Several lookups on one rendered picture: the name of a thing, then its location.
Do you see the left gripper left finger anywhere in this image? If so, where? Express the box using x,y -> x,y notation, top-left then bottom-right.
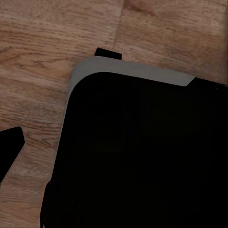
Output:
0,126 -> 25,183

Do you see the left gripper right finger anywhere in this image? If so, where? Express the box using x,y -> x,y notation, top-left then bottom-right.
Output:
213,126 -> 228,165

